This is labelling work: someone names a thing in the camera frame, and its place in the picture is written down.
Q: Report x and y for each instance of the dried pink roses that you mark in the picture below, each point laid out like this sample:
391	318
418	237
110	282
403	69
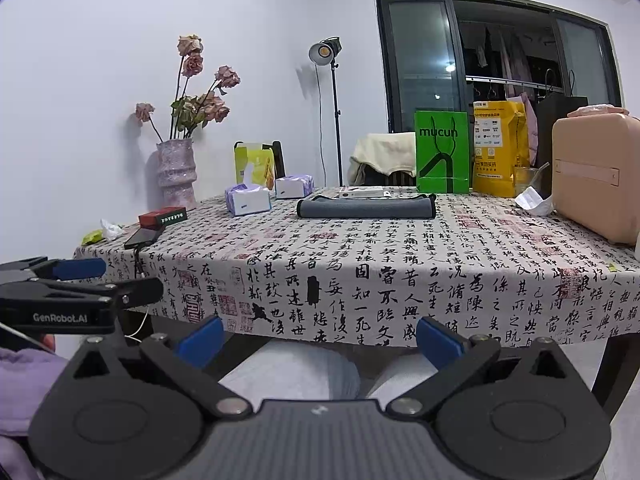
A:
200	105

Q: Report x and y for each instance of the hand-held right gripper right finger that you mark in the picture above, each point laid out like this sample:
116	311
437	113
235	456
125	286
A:
440	342

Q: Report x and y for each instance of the cream cloth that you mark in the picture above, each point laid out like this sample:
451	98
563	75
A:
382	152

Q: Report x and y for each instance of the flat white box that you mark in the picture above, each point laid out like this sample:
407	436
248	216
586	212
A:
365	192

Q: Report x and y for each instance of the person's left leg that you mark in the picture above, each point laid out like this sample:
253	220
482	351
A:
295	372

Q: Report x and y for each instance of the glass cup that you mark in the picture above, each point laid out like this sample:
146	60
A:
525	180

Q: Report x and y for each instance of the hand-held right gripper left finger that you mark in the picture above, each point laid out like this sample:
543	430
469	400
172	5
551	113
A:
200	342

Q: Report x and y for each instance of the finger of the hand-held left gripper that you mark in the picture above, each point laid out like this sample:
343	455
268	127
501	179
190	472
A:
132	291
80	268

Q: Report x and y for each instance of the black phone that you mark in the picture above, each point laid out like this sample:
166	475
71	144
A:
145	237

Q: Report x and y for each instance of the person's right leg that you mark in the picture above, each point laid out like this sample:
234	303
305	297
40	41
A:
400	377

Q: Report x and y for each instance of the purple tissue box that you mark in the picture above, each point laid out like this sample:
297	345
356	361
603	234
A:
295	187
247	201

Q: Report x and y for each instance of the calligraphy printed tablecloth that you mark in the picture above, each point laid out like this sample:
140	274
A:
400	270

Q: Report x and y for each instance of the crumpled white tissue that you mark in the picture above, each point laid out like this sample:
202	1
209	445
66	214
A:
111	230

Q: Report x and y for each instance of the person's left forearm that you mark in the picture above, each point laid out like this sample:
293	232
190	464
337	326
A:
27	385

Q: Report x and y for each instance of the pink ceramic vase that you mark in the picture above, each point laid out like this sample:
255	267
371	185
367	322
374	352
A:
176	175

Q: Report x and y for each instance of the green paper bag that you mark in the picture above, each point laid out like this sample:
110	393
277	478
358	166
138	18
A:
442	152

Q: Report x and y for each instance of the grey towel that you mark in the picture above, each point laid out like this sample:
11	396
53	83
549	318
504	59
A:
365	207

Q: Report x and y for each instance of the red box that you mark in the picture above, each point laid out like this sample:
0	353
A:
162	216

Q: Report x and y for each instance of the hanging clothes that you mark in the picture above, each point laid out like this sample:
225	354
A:
512	65

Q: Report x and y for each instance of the white paper slip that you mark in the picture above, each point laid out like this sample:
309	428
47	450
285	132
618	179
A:
532	200

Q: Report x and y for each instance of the person's leg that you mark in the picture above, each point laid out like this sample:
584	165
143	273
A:
400	377
295	372

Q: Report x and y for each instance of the green wrapper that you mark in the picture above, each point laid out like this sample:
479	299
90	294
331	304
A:
92	237

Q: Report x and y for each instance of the black framed sliding window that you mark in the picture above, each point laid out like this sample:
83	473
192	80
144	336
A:
420	60

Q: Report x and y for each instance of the yellow green carton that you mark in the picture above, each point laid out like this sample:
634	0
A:
255	162

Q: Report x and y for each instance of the pink suitcase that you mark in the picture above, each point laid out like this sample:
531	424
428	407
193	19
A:
595	180

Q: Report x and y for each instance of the black paper bag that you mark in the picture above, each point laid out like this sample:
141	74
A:
550	125

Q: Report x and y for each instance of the studio light on stand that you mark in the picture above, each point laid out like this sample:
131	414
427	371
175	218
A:
334	110

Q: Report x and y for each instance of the dark wooden table leg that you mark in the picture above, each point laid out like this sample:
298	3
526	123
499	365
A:
617	370

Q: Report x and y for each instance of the yellow paper bag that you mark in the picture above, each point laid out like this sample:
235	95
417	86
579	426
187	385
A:
500	145

